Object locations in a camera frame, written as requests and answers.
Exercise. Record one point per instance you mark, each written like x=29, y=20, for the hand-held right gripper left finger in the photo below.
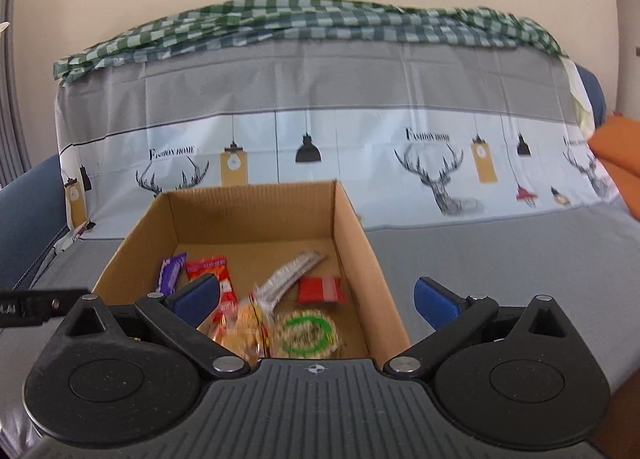
x=192, y=296

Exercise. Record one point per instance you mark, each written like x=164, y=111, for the grey curtain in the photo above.
x=10, y=64

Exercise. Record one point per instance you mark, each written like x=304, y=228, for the orange biscuit packet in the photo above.
x=242, y=329

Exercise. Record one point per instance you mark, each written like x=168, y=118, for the orange red snack packet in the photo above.
x=210, y=269

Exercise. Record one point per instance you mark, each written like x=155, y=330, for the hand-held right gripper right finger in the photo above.
x=437, y=301

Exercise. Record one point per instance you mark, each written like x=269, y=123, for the orange cushion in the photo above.
x=617, y=154

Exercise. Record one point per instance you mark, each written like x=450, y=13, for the clear round pastry packet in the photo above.
x=307, y=334

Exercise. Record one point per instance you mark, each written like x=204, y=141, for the purple snack packet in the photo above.
x=171, y=273

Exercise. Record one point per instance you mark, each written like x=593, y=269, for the silver snack bar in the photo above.
x=290, y=276

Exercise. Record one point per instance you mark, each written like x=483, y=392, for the green checkered cloth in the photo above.
x=300, y=21

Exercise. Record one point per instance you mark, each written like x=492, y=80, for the brown cardboard box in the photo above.
x=250, y=219

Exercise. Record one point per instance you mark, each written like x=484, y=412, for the deer print cloth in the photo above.
x=350, y=99

